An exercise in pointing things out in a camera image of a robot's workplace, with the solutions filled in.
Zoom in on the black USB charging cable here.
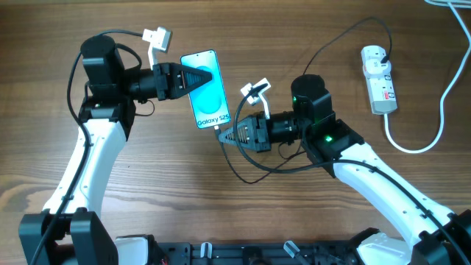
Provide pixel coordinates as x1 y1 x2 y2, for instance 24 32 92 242
213 15 394 185

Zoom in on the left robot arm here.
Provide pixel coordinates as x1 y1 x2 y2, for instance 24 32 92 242
18 28 213 264

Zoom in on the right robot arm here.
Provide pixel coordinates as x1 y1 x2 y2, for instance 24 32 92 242
217 74 470 264

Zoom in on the white USB charger plug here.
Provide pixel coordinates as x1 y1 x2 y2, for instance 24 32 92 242
363 57 392 79

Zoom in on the white power strip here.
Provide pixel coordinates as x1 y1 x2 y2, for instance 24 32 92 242
361 46 397 115

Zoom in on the black left camera cable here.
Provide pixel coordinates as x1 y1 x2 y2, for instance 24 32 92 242
29 29 148 265

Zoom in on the black camera cable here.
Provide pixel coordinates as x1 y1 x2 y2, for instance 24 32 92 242
29 29 148 265
232 83 471 265

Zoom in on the black right camera cable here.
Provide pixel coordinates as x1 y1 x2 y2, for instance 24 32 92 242
232 83 471 265

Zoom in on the white power strip cord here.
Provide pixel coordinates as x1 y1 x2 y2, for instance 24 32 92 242
383 0 471 155

